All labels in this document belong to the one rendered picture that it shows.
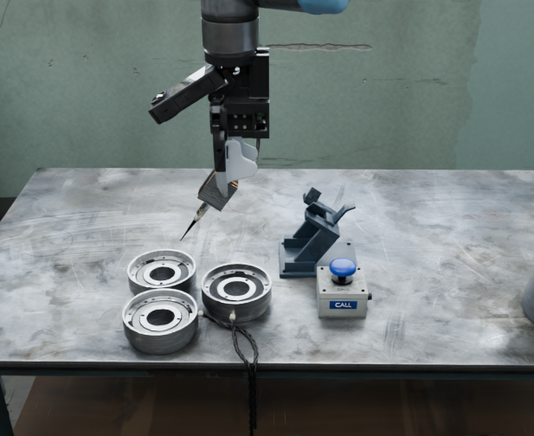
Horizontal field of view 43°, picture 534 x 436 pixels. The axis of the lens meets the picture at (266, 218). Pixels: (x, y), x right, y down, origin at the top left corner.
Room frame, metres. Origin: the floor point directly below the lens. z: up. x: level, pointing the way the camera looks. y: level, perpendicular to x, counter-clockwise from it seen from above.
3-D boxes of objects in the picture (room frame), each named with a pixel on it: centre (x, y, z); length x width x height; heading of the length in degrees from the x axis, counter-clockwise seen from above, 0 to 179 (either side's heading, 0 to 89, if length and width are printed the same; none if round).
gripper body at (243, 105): (0.90, 0.04, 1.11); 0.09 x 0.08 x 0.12; 90
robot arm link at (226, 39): (0.91, 0.05, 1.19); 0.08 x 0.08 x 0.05
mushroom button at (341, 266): (0.83, -0.11, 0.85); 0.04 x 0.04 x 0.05
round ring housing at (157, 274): (0.87, 0.16, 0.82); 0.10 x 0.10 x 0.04
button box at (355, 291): (0.83, -0.12, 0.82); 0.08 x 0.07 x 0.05; 89
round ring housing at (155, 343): (0.77, 0.15, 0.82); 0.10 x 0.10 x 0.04
